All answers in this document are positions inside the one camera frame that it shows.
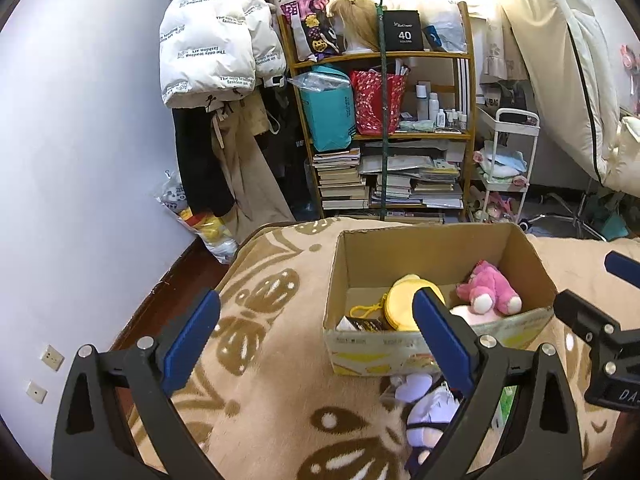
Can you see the clear plastic bag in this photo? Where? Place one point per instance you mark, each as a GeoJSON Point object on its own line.
{"type": "Point", "coordinates": [315, 82]}

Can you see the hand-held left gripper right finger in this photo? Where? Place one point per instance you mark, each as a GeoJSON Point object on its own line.
{"type": "Point", "coordinates": [445, 345]}

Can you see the printed cartoon tote bag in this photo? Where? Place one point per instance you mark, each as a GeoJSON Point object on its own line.
{"type": "Point", "coordinates": [310, 30]}

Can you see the green tissue packet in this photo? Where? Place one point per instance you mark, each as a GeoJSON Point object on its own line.
{"type": "Point", "coordinates": [504, 410]}

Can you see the white and blue plastic bag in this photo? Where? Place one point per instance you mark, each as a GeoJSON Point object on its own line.
{"type": "Point", "coordinates": [447, 30]}

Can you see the black cardboard case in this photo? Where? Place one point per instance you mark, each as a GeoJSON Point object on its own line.
{"type": "Point", "coordinates": [404, 35]}

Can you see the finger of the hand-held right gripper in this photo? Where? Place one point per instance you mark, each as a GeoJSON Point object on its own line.
{"type": "Point", "coordinates": [625, 270]}
{"type": "Point", "coordinates": [580, 312]}

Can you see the row of white cosmetic bottles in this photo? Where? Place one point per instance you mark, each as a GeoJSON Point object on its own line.
{"type": "Point", "coordinates": [422, 105]}

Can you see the pink plush toys on cart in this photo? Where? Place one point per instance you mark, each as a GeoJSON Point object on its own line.
{"type": "Point", "coordinates": [495, 207]}

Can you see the folded pastel cloths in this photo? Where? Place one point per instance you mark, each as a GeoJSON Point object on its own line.
{"type": "Point", "coordinates": [505, 162]}

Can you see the plastic bag of toys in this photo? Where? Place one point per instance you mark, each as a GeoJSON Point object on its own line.
{"type": "Point", "coordinates": [210, 230]}

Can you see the yellow round pouch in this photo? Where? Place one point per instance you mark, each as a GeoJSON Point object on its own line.
{"type": "Point", "coordinates": [402, 300]}

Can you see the black patterned small packet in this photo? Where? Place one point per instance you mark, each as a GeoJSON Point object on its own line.
{"type": "Point", "coordinates": [367, 325]}

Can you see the beige floral blanket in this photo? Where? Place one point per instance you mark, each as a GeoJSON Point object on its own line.
{"type": "Point", "coordinates": [280, 360]}

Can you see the white trolley cart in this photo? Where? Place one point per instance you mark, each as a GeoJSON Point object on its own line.
{"type": "Point", "coordinates": [534, 150]}

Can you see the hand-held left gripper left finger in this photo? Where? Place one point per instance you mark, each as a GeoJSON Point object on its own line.
{"type": "Point", "coordinates": [192, 345]}

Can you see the black bag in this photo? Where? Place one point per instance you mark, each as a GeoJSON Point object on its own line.
{"type": "Point", "coordinates": [505, 95]}

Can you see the black hanging coat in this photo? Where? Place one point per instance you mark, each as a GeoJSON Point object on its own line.
{"type": "Point", "coordinates": [200, 170]}

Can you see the stack of old books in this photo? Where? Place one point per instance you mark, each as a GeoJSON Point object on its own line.
{"type": "Point", "coordinates": [342, 180]}

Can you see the bamboo shelf rack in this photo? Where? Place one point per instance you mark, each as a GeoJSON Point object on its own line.
{"type": "Point", "coordinates": [425, 53]}

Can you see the red patterned bag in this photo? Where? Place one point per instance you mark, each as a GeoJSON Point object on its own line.
{"type": "Point", "coordinates": [372, 105]}

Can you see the blonde wig on mannequin head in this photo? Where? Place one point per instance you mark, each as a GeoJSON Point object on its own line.
{"type": "Point", "coordinates": [350, 20]}

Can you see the dark hanging garment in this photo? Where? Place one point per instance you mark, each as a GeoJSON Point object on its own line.
{"type": "Point", "coordinates": [290, 150]}

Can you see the white printed puffer jacket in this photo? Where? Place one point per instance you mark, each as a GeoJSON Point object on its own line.
{"type": "Point", "coordinates": [210, 45]}

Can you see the purple plush doll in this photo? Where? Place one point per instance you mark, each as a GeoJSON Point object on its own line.
{"type": "Point", "coordinates": [430, 410]}

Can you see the cardboard box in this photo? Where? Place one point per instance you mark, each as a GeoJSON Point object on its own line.
{"type": "Point", "coordinates": [440, 250]}

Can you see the pink plush bear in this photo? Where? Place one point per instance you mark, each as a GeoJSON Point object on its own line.
{"type": "Point", "coordinates": [487, 282]}

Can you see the green thin pole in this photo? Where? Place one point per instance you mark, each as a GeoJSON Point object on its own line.
{"type": "Point", "coordinates": [384, 110]}

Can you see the pile of books and papers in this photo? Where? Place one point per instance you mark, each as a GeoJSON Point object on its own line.
{"type": "Point", "coordinates": [425, 185]}

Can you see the teal storage box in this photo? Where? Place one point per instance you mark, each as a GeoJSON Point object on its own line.
{"type": "Point", "coordinates": [612, 220]}

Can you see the white wall socket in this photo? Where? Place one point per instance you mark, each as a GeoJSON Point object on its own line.
{"type": "Point", "coordinates": [36, 392]}
{"type": "Point", "coordinates": [52, 357]}

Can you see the teal paper bag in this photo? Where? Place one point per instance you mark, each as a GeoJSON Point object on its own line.
{"type": "Point", "coordinates": [327, 115]}

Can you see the white reclining chair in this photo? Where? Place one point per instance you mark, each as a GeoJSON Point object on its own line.
{"type": "Point", "coordinates": [560, 35]}

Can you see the beige hanging trousers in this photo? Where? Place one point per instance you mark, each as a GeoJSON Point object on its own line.
{"type": "Point", "coordinates": [245, 170]}

